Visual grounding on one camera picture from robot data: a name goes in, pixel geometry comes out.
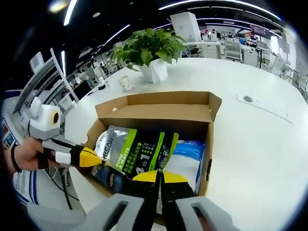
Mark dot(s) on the black green soft pouch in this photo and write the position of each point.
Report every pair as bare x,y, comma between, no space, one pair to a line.
134,154

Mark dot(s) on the white mesh office chair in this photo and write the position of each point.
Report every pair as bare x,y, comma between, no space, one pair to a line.
53,216

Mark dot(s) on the brown cardboard shoe box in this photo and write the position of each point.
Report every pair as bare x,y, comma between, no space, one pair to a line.
168,111

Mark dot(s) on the white table socket panel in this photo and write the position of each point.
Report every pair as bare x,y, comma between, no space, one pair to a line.
264,106

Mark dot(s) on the person's left hand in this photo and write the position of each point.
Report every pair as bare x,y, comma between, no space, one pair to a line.
29,156

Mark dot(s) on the white blue striped panel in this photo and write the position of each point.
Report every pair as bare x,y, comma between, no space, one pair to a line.
24,187

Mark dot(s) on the small black desk object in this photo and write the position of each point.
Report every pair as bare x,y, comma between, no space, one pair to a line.
102,87

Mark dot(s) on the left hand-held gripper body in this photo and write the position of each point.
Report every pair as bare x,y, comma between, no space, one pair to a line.
44,122

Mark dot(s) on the row of white office chairs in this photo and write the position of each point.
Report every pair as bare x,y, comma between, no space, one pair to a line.
264,60

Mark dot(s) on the wall screen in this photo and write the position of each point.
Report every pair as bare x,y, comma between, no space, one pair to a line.
260,29

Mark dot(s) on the black wristband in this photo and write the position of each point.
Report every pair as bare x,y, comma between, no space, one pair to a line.
15,158

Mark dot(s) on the potted green plant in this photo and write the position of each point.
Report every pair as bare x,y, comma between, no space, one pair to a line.
149,50

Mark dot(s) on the white blue tissue pack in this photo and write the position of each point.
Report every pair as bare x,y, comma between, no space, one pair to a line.
185,166

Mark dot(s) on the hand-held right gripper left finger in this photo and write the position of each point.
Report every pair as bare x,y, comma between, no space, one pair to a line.
144,192

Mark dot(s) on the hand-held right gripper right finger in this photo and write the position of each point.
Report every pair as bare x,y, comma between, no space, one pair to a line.
178,192

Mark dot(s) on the paper cup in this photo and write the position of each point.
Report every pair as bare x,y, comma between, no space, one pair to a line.
125,84

